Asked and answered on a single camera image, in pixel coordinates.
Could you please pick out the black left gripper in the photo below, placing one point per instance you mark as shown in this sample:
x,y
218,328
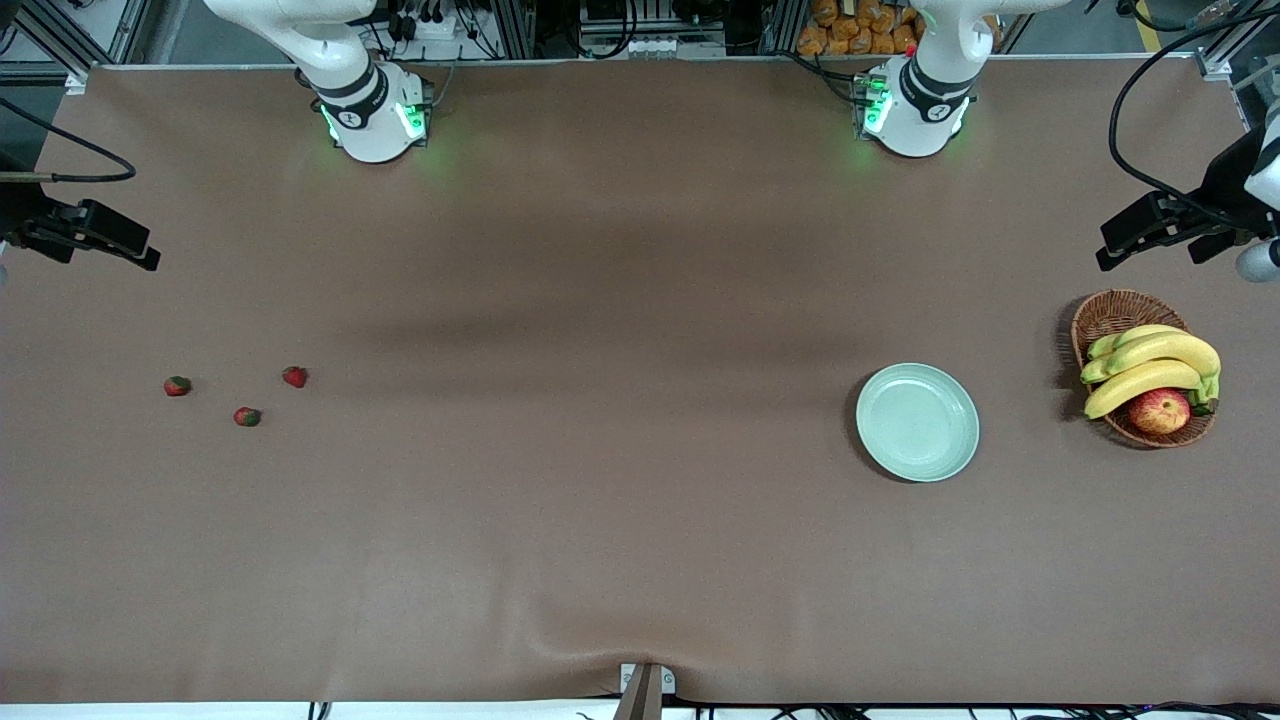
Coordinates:
x,y
1222,189

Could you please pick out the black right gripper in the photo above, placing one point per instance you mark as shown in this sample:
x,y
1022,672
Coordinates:
x,y
20,214

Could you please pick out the red strawberry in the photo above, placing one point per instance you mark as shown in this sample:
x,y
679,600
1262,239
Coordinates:
x,y
247,416
295,377
177,386

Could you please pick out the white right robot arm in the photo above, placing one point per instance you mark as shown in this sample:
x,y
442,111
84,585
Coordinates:
x,y
370,120

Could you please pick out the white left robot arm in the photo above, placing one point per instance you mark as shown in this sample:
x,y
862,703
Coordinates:
x,y
925,110

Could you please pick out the pale green plate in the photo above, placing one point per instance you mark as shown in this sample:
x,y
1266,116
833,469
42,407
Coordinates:
x,y
917,422

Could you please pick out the brown wicker basket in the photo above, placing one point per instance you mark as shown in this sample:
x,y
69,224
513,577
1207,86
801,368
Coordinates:
x,y
1115,312

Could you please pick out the greenish yellow banana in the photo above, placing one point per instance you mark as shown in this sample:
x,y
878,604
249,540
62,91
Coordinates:
x,y
1120,338

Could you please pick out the red apple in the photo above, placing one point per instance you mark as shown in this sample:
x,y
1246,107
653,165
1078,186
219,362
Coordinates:
x,y
1158,412

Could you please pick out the orange bread rolls pile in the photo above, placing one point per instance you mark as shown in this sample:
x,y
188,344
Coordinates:
x,y
850,30

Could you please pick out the white power strip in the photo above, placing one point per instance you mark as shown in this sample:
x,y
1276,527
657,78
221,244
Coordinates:
x,y
430,28

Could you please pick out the white terminal block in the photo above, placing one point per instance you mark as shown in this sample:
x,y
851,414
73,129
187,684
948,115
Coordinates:
x,y
652,46

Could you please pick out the brown table cover mat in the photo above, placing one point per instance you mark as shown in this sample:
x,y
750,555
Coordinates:
x,y
600,550

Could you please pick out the metal table clamp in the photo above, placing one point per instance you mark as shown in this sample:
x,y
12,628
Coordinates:
x,y
645,695

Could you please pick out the aluminium frame beam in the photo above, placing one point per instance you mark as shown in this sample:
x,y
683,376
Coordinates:
x,y
60,40
1225,55

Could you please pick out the aluminium frame post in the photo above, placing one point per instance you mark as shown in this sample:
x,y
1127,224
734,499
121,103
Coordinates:
x,y
785,28
515,30

